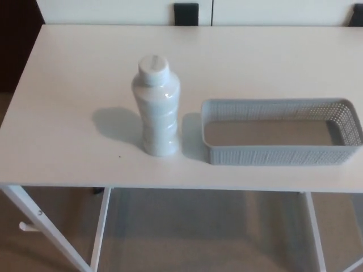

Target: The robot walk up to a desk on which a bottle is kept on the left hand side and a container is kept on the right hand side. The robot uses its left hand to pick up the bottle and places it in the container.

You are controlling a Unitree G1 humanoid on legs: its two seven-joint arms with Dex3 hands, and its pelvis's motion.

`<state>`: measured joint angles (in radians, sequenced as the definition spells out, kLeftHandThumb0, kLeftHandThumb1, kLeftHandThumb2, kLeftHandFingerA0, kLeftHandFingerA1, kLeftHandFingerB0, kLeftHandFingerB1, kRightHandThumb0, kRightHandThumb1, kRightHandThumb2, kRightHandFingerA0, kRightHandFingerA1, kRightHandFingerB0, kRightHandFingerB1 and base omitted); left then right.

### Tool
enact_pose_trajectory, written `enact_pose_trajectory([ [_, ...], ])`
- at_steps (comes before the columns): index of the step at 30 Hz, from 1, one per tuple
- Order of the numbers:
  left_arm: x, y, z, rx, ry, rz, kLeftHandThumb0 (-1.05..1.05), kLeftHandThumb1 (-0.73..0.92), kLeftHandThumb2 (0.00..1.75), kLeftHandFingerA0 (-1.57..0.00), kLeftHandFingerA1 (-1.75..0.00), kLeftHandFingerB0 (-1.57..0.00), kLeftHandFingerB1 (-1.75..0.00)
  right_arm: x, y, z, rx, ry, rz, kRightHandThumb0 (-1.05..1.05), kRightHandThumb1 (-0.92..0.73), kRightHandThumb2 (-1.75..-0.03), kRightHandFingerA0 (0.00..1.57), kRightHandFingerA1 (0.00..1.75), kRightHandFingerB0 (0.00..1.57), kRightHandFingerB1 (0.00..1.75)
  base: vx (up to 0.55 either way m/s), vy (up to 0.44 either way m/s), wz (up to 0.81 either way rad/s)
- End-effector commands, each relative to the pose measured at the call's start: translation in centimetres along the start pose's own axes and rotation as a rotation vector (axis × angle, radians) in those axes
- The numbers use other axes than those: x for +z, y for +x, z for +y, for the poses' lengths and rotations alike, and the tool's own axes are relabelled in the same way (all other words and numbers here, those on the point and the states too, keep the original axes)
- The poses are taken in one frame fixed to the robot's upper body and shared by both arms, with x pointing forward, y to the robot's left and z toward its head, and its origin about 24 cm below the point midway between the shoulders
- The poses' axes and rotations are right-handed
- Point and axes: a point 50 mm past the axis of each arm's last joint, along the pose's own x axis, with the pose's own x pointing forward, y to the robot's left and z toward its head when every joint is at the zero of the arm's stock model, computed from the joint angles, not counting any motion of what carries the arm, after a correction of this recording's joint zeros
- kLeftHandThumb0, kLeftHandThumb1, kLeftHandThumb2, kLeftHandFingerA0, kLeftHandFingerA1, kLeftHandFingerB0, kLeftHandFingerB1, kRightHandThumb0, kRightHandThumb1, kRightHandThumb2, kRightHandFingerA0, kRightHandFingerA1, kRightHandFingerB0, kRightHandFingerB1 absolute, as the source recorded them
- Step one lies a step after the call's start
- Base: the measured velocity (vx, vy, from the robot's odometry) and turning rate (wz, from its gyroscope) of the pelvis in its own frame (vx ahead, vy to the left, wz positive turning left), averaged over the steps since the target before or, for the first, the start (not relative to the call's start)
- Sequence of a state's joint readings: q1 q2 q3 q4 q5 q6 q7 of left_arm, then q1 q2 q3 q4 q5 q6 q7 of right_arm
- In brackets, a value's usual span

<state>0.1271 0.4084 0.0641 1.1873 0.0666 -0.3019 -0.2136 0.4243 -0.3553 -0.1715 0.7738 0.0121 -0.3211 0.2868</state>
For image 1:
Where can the white plastic bottle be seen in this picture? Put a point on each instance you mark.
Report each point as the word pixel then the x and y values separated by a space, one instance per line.
pixel 157 113

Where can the white desk peg hook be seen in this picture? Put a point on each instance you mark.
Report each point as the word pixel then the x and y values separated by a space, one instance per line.
pixel 27 227

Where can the grey perforated plastic basket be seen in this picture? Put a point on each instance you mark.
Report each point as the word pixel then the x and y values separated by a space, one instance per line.
pixel 278 154

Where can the black wall socket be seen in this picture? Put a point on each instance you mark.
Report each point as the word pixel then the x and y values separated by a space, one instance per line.
pixel 186 14

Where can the white desk leg frame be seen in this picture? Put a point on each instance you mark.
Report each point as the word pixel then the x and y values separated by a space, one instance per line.
pixel 38 226
pixel 358 265

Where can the dark brown wall panel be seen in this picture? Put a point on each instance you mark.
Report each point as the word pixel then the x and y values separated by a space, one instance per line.
pixel 20 42

